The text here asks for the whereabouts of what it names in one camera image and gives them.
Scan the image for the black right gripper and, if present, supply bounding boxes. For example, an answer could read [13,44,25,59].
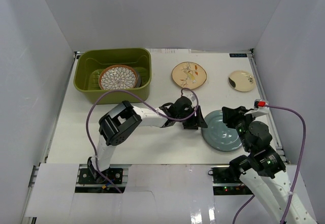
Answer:
[221,106,256,152]

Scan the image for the light blue ceramic plate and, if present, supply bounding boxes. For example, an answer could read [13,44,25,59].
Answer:
[201,110,242,152]

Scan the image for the small cream flower plate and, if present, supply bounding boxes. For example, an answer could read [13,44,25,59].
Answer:
[228,70,256,92]

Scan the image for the beige bird branch plate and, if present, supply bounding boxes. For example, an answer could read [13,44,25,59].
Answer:
[171,61,207,89]

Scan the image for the brown rimmed petal pattern bowl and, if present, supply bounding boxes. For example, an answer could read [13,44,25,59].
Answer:
[99,65,138,90]

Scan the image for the grey reindeer snowflake plate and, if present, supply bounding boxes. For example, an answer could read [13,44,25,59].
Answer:
[136,74,142,88]

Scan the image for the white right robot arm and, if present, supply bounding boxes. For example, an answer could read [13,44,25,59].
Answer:
[222,100,316,223]

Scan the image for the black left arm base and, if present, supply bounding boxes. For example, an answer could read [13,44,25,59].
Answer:
[75,168,125,194]

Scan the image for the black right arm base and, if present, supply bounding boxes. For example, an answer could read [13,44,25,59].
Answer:
[208,165,252,196]

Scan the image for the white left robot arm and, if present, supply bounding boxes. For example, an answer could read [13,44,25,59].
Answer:
[87,96,208,183]

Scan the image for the olive green plastic bin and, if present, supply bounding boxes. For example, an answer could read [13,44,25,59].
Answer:
[74,48,152,104]

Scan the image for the blue label sticker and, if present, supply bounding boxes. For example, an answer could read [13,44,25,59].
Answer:
[229,53,247,58]

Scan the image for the white paper sheets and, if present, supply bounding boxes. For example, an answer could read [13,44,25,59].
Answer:
[148,48,191,54]

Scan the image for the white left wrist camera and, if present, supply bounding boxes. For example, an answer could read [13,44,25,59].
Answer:
[186,93,197,103]

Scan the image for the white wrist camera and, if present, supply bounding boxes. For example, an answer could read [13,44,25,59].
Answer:
[244,99,270,118]
[186,93,197,103]

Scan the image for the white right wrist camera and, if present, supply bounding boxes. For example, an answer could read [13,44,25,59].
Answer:
[244,99,270,118]

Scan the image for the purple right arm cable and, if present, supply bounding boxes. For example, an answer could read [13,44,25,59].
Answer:
[232,105,306,224]

